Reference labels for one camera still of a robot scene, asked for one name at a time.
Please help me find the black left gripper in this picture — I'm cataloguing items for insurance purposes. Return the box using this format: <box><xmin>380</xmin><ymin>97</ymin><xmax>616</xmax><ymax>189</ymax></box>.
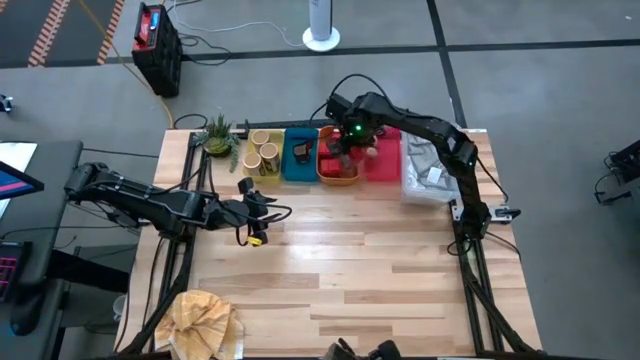
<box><xmin>212</xmin><ymin>176</ymin><xmax>282</xmax><ymax>247</ymax></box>

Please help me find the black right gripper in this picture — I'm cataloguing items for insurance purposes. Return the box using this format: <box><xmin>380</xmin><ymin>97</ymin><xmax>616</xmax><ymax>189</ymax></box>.
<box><xmin>335</xmin><ymin>113</ymin><xmax>376</xmax><ymax>174</ymax></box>

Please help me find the orange plastic bin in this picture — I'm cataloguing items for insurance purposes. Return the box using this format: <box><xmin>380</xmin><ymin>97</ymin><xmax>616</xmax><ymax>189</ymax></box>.
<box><xmin>316</xmin><ymin>124</ymin><xmax>362</xmax><ymax>187</ymax></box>

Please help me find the yellow plastic bin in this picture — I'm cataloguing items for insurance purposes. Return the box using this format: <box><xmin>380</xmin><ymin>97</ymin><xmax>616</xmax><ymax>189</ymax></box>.
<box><xmin>243</xmin><ymin>128</ymin><xmax>285</xmax><ymax>185</ymax></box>

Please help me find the red plastic bin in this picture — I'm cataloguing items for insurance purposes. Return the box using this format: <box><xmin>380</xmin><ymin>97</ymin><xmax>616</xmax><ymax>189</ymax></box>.
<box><xmin>362</xmin><ymin>125</ymin><xmax>403</xmax><ymax>183</ymax></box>

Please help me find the blue plastic bin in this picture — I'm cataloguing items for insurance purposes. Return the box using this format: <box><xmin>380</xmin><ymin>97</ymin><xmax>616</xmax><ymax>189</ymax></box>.
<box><xmin>281</xmin><ymin>127</ymin><xmax>321</xmax><ymax>183</ymax></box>

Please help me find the long black power strip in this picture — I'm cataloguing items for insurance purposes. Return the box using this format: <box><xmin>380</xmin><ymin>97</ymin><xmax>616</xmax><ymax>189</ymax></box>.
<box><xmin>235</xmin><ymin>118</ymin><xmax>331</xmax><ymax>131</ymax></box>

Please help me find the crumpled light grey cloth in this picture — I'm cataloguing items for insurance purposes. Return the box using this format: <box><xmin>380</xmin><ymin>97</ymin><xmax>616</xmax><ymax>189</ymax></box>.
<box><xmin>407</xmin><ymin>134</ymin><xmax>459</xmax><ymax>194</ymax></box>

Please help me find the potted green succulent plant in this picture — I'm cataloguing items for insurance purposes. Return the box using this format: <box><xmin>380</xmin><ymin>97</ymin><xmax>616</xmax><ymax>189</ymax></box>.
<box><xmin>192</xmin><ymin>113</ymin><xmax>244</xmax><ymax>174</ymax></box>

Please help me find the clear plastic storage container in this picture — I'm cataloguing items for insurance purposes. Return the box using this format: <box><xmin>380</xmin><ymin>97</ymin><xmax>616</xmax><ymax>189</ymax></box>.
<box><xmin>399</xmin><ymin>127</ymin><xmax>469</xmax><ymax>206</ymax></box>

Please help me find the yellow checked cloth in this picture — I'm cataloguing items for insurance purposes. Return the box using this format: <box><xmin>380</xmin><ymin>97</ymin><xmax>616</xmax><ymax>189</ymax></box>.
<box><xmin>153</xmin><ymin>288</ymin><xmax>246</xmax><ymax>360</ymax></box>

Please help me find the black object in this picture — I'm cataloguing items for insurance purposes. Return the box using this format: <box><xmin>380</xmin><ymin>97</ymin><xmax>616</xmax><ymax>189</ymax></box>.
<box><xmin>323</xmin><ymin>338</ymin><xmax>402</xmax><ymax>360</ymax></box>

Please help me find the black and red toolbox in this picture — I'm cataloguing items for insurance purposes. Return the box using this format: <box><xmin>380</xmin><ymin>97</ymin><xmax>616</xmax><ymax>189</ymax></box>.
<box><xmin>130</xmin><ymin>2</ymin><xmax>184</xmax><ymax>99</ymax></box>

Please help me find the black office desk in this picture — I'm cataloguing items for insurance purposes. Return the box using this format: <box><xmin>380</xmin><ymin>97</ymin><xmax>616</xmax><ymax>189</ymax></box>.
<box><xmin>0</xmin><ymin>139</ymin><xmax>139</xmax><ymax>346</ymax></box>

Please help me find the computer monitor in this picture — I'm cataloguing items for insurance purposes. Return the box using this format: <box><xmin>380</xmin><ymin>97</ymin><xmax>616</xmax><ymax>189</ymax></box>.
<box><xmin>0</xmin><ymin>142</ymin><xmax>45</xmax><ymax>221</ymax></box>

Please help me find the backlit keyboard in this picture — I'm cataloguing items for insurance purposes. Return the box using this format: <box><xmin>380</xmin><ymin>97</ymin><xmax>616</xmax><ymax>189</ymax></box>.
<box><xmin>0</xmin><ymin>241</ymin><xmax>32</xmax><ymax>304</ymax></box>

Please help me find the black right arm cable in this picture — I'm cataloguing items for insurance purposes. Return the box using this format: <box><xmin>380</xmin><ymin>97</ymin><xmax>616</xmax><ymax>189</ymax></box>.
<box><xmin>308</xmin><ymin>73</ymin><xmax>394</xmax><ymax>129</ymax></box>

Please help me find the black looped cable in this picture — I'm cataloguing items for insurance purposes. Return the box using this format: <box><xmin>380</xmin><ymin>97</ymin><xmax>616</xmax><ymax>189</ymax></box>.
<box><xmin>172</xmin><ymin>113</ymin><xmax>209</xmax><ymax>131</ymax></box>

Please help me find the black floor cable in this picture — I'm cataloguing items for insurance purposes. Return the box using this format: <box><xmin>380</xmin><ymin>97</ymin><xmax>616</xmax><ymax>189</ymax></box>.
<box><xmin>177</xmin><ymin>32</ymin><xmax>234</xmax><ymax>66</ymax></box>

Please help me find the white floor cable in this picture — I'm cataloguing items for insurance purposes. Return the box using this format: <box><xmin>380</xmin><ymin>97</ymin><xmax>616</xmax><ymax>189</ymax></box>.
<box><xmin>169</xmin><ymin>9</ymin><xmax>306</xmax><ymax>49</ymax></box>

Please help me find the yellow floor cable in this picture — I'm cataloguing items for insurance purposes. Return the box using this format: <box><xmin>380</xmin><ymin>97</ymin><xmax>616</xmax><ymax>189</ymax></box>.
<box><xmin>79</xmin><ymin>0</ymin><xmax>175</xmax><ymax>129</ymax></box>

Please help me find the black equipment with cables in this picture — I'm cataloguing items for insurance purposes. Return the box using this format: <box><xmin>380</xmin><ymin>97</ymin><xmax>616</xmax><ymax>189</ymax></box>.
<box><xmin>593</xmin><ymin>138</ymin><xmax>640</xmax><ymax>206</ymax></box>

